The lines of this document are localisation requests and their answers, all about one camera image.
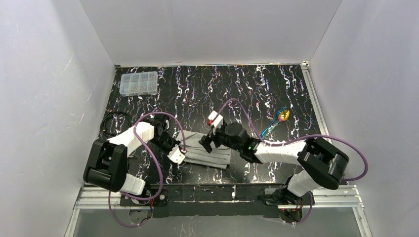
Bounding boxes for grey cloth napkin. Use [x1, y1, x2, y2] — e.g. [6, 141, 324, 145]
[183, 130, 231, 169]

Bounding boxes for iridescent gold spoon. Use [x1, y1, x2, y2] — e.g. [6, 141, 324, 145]
[268, 107, 290, 132]

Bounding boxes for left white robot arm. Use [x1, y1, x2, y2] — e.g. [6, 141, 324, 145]
[83, 113, 186, 197]

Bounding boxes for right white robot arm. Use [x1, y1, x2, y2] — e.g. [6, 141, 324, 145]
[199, 122, 349, 197]

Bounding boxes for blue metallic fork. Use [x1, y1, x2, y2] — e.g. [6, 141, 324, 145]
[261, 107, 290, 139]

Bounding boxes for clear plastic organizer box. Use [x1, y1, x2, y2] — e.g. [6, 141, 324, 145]
[119, 71, 158, 97]

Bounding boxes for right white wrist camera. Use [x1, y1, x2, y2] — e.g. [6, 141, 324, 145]
[208, 111, 223, 135]

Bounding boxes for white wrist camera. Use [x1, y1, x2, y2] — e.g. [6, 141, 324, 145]
[168, 145, 187, 164]
[208, 111, 223, 135]

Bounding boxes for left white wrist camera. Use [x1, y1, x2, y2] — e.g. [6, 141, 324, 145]
[168, 145, 187, 164]

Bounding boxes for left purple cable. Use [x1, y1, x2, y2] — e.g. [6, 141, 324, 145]
[108, 112, 188, 228]

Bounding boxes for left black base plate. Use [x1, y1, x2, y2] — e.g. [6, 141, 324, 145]
[120, 189, 168, 207]

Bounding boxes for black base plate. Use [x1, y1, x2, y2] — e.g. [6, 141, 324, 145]
[120, 189, 168, 207]
[260, 187, 315, 208]

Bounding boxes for upper black coiled cable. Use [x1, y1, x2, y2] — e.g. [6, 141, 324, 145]
[100, 112, 133, 135]

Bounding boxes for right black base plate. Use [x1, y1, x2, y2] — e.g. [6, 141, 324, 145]
[260, 187, 315, 208]

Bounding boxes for aluminium front rail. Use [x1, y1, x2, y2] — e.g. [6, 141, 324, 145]
[75, 184, 364, 209]

